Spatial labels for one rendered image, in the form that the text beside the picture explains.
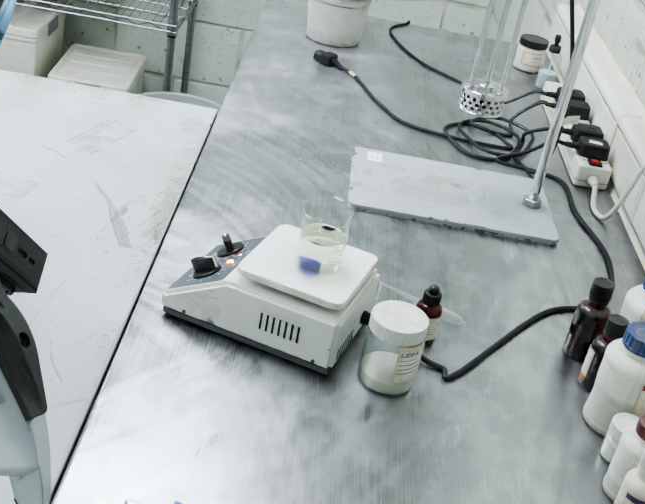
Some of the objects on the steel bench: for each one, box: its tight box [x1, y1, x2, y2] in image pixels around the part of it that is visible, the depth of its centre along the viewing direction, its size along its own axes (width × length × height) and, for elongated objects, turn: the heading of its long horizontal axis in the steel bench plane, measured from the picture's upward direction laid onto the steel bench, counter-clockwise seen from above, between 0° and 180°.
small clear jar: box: [600, 413, 639, 465], centre depth 95 cm, size 4×4×4 cm
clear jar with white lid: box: [357, 300, 429, 396], centre depth 99 cm, size 6×6×8 cm
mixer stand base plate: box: [348, 147, 559, 245], centre depth 142 cm, size 30×20×1 cm, turn 70°
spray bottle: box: [535, 34, 562, 90], centre depth 192 cm, size 4×4×11 cm
